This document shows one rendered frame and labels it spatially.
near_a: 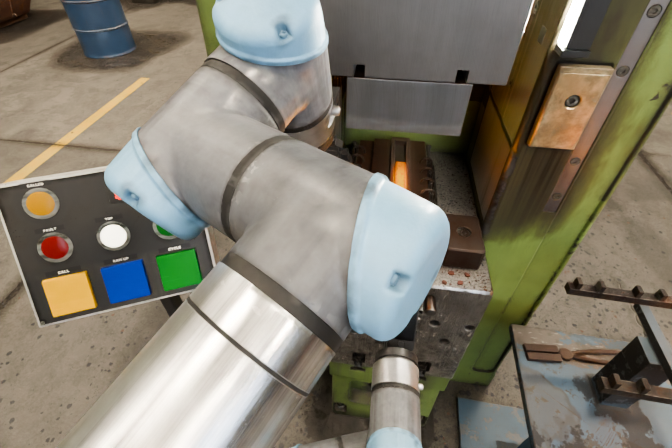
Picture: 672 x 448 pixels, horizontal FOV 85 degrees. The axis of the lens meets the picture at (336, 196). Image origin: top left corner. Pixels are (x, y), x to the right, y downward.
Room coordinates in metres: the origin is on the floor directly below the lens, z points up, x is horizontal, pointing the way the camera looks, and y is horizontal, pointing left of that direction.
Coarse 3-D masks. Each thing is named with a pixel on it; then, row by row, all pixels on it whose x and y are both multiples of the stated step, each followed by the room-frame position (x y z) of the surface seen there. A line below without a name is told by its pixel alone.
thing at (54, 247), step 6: (48, 240) 0.46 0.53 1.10; (54, 240) 0.46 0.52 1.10; (60, 240) 0.46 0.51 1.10; (42, 246) 0.45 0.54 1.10; (48, 246) 0.45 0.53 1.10; (54, 246) 0.45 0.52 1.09; (60, 246) 0.45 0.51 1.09; (66, 246) 0.46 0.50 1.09; (42, 252) 0.44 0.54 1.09; (48, 252) 0.44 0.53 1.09; (54, 252) 0.44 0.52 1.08; (60, 252) 0.45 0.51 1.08; (66, 252) 0.45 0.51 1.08; (54, 258) 0.44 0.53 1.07
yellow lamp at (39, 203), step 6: (36, 192) 0.50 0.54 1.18; (42, 192) 0.50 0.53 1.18; (30, 198) 0.49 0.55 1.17; (36, 198) 0.49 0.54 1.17; (42, 198) 0.50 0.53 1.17; (48, 198) 0.50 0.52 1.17; (30, 204) 0.49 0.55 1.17; (36, 204) 0.49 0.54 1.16; (42, 204) 0.49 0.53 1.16; (48, 204) 0.49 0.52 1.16; (54, 204) 0.49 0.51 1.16; (30, 210) 0.48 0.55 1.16; (36, 210) 0.48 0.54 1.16; (42, 210) 0.48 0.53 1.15; (48, 210) 0.49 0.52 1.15
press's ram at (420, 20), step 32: (320, 0) 0.58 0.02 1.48; (352, 0) 0.57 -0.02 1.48; (384, 0) 0.57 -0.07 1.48; (416, 0) 0.56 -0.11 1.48; (448, 0) 0.56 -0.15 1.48; (480, 0) 0.55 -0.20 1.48; (512, 0) 0.54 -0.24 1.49; (352, 32) 0.57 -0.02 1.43; (384, 32) 0.57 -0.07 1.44; (416, 32) 0.56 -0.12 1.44; (448, 32) 0.56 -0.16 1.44; (480, 32) 0.55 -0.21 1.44; (512, 32) 0.54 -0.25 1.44; (352, 64) 0.57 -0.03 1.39; (384, 64) 0.57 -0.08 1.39; (416, 64) 0.56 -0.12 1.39; (448, 64) 0.55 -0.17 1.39; (480, 64) 0.55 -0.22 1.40; (512, 64) 0.54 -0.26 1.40
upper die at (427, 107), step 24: (360, 72) 0.59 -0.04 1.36; (360, 96) 0.57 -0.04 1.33; (384, 96) 0.57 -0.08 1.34; (408, 96) 0.56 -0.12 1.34; (432, 96) 0.56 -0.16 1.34; (456, 96) 0.55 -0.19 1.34; (360, 120) 0.57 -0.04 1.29; (384, 120) 0.57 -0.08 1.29; (408, 120) 0.56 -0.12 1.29; (432, 120) 0.55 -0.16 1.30; (456, 120) 0.55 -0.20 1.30
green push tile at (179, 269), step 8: (192, 248) 0.49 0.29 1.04; (160, 256) 0.47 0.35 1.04; (168, 256) 0.47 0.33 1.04; (176, 256) 0.47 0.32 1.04; (184, 256) 0.48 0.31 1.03; (192, 256) 0.48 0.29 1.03; (160, 264) 0.46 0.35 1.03; (168, 264) 0.46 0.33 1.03; (176, 264) 0.47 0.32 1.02; (184, 264) 0.47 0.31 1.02; (192, 264) 0.47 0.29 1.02; (160, 272) 0.45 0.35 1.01; (168, 272) 0.45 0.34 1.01; (176, 272) 0.46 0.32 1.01; (184, 272) 0.46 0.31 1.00; (192, 272) 0.46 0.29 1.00; (200, 272) 0.47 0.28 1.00; (168, 280) 0.44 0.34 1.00; (176, 280) 0.45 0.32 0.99; (184, 280) 0.45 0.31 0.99; (192, 280) 0.45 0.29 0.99; (200, 280) 0.45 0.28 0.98; (168, 288) 0.44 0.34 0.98; (176, 288) 0.44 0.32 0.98
